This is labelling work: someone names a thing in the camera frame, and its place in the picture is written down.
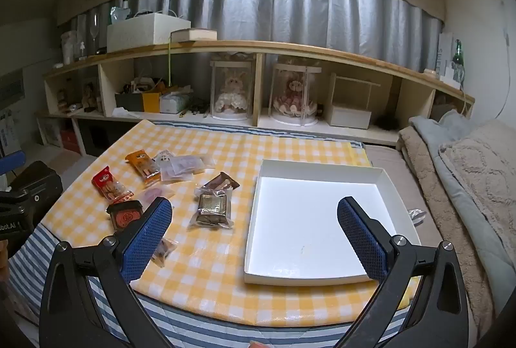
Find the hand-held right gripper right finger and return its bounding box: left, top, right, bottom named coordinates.
left=336, top=196, right=470, bottom=348

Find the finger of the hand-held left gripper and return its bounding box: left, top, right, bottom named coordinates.
left=0, top=150, right=27, bottom=176
left=8, top=160, right=64, bottom=212

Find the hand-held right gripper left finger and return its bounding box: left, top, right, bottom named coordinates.
left=39, top=197, right=173, bottom=348

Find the small clear date packet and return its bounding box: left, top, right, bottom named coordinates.
left=150, top=237, right=178, bottom=266

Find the black red mooncake packet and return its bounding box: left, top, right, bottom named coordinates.
left=106, top=200, right=145, bottom=232

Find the pink pastry clear packet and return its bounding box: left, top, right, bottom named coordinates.
left=139, top=187, right=174, bottom=208

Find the white cardboard tray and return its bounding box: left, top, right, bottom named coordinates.
left=244, top=159, right=422, bottom=286

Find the red snack packet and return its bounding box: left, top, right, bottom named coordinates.
left=91, top=167, right=134, bottom=200

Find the gold mooncake clear packet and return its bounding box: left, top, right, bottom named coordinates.
left=189, top=189, right=235, bottom=230

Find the orange snack packet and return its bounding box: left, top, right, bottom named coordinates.
left=125, top=152, right=162, bottom=188

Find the clear ring biscuit packet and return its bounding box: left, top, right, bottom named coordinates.
left=173, top=155, right=214, bottom=176

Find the brown chocolate bar packet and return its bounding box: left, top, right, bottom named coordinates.
left=199, top=172, right=240, bottom=193

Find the crumpled silver wrapper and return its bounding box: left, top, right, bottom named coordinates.
left=407, top=207, right=428, bottom=226

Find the yellow checked tablecloth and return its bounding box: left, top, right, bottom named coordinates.
left=42, top=120, right=420, bottom=326

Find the beige mattress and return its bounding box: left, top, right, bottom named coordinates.
left=365, top=144, right=484, bottom=348

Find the beige fleece blanket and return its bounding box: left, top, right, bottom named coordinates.
left=397, top=126, right=496, bottom=341

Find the black fluffy ball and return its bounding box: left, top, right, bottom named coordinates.
left=375, top=116, right=402, bottom=132

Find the dark grey box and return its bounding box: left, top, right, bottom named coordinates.
left=115, top=91, right=144, bottom=111

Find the clear glass jar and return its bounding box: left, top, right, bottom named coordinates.
left=60, top=31, right=78, bottom=64

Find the yellow box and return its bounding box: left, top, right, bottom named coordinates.
left=141, top=91, right=162, bottom=113

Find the tissue pack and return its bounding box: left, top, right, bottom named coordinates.
left=159, top=90, right=193, bottom=115

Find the cream tufted pillow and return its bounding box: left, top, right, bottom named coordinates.
left=439, top=118, right=516, bottom=264

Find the pink dress doll case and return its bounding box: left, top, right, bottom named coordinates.
left=268, top=63, right=322, bottom=127

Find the wine glass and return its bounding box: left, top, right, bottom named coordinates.
left=89, top=13, right=101, bottom=53

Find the white dress doll case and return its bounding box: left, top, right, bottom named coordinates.
left=210, top=60, right=255, bottom=121

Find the white storage box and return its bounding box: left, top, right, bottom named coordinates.
left=106, top=13, right=192, bottom=54

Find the wooden shelf unit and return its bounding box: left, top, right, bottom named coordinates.
left=34, top=40, right=476, bottom=159

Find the white standing card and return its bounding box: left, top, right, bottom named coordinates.
left=436, top=32, right=454, bottom=77

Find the green glass bottle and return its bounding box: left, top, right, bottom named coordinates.
left=452, top=39, right=465, bottom=69

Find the thick cream book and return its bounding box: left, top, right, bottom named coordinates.
left=170, top=28, right=217, bottom=43

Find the grey curtain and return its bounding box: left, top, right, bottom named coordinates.
left=60, top=0, right=444, bottom=71

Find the white wooden box frame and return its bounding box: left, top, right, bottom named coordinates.
left=326, top=72, right=382, bottom=130

